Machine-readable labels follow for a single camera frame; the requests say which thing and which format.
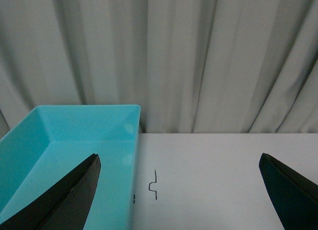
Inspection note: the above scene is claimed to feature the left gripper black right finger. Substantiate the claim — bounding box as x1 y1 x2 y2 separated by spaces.
259 153 318 230

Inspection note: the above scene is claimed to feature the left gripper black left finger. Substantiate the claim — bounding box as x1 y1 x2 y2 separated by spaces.
0 154 101 230

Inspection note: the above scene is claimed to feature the turquoise plastic storage bin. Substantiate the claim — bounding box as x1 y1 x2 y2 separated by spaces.
0 105 141 230

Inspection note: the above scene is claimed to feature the grey pleated curtain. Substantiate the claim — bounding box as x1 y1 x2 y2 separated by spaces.
0 0 318 135

